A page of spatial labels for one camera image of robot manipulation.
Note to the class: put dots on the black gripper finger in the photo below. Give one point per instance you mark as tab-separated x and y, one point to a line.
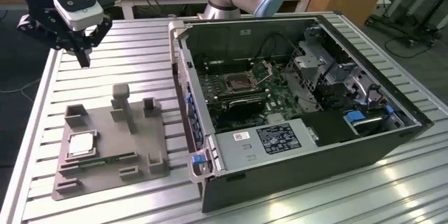
31	24
102	30

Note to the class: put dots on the silver CPU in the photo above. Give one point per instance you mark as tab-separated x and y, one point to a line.
82	144

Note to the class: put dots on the black RAM slot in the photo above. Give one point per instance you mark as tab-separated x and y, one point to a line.
227	62
230	71
230	68
229	65

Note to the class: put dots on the CPU socket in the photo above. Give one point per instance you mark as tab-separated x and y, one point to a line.
242	83

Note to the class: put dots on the blue card retainer clip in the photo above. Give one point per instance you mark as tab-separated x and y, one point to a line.
187	97

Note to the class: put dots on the green RAM stick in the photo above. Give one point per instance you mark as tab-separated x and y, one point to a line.
105	161

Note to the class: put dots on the black graphics card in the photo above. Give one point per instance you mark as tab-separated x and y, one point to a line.
245	107

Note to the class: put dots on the blue case latch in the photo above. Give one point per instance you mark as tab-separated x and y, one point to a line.
198	159

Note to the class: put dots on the green motherboard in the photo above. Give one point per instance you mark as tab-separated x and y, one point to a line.
281	98

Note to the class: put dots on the grey parts rack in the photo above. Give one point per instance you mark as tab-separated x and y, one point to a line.
105	182

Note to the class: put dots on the metal disk bay cage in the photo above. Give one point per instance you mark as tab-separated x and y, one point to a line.
309	61

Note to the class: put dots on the silver chipset heat sink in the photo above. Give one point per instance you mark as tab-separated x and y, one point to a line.
277	118

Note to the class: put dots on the grey power supply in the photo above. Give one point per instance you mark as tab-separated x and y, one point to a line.
238	153

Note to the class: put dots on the black plastic shroud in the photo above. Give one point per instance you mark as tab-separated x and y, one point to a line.
329	128

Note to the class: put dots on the blue disk carrier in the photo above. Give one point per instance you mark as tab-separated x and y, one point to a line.
354	117

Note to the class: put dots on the black open PC case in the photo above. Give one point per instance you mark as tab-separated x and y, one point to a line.
298	182

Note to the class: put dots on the small blue clip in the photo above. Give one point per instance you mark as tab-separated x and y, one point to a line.
389	110

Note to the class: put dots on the black wheeled equipment cart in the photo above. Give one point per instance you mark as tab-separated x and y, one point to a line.
413	31

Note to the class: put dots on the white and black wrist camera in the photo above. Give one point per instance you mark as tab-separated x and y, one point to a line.
81	16

